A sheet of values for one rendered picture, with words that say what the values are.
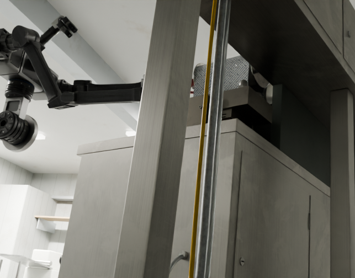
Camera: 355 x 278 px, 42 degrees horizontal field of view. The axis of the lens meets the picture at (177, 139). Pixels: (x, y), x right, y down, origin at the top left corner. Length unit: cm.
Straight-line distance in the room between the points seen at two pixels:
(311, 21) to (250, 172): 44
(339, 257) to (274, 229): 21
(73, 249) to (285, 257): 67
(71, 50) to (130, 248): 435
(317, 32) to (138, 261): 89
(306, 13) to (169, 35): 58
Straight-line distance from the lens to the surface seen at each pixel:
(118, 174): 151
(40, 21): 463
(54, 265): 843
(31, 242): 1015
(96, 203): 155
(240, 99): 139
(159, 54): 80
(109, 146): 159
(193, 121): 143
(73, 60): 499
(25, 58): 247
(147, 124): 75
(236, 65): 173
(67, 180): 1078
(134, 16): 467
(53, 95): 210
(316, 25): 136
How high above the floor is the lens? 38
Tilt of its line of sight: 20 degrees up
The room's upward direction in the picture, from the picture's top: 7 degrees clockwise
